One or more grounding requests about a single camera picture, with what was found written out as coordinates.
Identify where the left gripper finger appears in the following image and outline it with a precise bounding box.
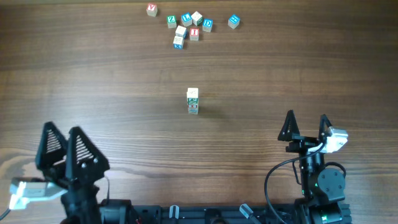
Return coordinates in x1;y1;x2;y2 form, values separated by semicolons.
35;121;67;170
66;126;110;172

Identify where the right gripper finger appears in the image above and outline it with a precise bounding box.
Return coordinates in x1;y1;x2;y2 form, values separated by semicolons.
277;110;300;141
318;114;332;142

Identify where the white block letter A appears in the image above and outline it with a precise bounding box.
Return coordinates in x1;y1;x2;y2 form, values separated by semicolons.
187;88;198;98

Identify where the blue number two block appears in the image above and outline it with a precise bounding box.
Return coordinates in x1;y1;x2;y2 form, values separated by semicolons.
188;108;198;114

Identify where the white block green Z side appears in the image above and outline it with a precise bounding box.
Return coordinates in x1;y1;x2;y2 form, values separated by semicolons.
187;98;198;105

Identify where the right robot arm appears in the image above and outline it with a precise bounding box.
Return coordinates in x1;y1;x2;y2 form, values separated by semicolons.
278;110;348;223

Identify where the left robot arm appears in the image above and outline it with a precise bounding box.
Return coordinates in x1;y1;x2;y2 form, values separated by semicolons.
35;122;134;224

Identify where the blue block far right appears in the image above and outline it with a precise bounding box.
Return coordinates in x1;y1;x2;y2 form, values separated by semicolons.
228;14;240;29

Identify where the blue D letter block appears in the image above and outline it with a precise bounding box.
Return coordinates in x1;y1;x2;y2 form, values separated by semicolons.
202;19;213;32

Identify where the red I letter block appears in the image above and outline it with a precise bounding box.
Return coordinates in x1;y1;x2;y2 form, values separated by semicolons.
190;28;200;41

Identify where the white block blue X side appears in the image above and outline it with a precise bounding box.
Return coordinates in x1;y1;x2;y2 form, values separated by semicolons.
173;36;184;49

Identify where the blue L letter block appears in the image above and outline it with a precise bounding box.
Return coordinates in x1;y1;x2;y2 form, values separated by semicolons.
181;12;193;27

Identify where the green Z letter block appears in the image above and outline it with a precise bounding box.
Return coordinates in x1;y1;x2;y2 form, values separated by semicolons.
167;15;177;29

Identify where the red Y letter block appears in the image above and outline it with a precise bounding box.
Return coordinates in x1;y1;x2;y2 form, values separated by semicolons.
146;3;158;17

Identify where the right black camera cable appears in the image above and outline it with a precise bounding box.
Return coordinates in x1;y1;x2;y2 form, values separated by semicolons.
264;141;327;224

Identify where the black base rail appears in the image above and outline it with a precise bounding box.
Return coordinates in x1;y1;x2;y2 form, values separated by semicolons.
99;199;352;224

